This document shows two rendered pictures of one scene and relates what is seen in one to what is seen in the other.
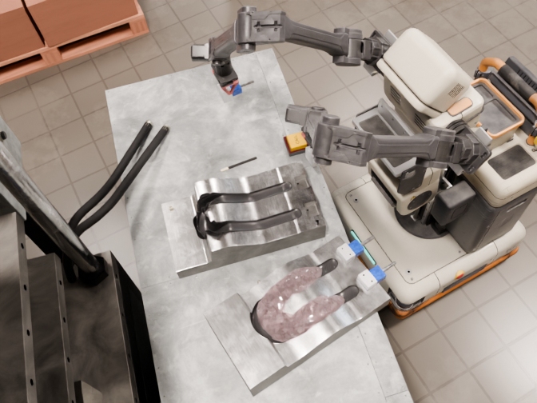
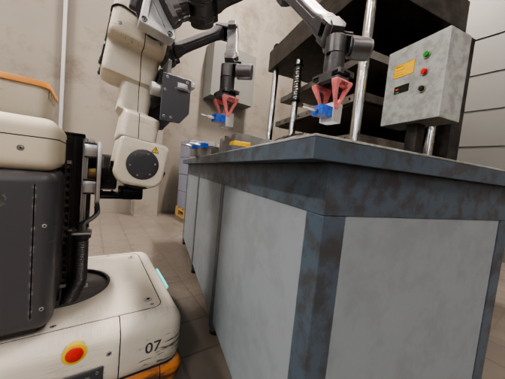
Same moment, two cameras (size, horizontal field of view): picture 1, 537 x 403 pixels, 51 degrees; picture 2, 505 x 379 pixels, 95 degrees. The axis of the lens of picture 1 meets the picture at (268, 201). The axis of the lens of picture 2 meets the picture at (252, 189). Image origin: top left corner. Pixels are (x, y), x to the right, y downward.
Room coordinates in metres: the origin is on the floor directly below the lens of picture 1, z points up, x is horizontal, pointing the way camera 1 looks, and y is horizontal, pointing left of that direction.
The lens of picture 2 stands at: (2.02, -0.25, 0.73)
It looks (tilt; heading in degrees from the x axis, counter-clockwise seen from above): 4 degrees down; 167
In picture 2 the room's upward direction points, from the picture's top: 6 degrees clockwise
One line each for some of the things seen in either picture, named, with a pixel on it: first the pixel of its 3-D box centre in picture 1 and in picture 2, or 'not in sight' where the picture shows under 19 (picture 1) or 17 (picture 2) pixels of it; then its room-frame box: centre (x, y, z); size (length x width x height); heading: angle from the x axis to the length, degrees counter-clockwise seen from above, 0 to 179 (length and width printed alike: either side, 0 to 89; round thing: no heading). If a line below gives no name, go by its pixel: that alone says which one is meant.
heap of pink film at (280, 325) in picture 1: (297, 301); not in sight; (0.57, -0.05, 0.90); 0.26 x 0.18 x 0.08; 117
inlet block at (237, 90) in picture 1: (236, 87); (319, 110); (1.39, 0.06, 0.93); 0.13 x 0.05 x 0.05; 108
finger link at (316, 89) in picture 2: (227, 82); (327, 95); (1.37, 0.09, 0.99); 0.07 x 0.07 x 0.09; 18
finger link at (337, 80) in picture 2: not in sight; (334, 92); (1.39, 0.10, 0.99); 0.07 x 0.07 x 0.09; 18
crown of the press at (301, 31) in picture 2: not in sight; (344, 63); (0.16, 0.86, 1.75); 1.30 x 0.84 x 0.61; 10
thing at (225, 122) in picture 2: (325, 149); (216, 118); (1.07, -0.21, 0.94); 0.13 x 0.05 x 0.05; 113
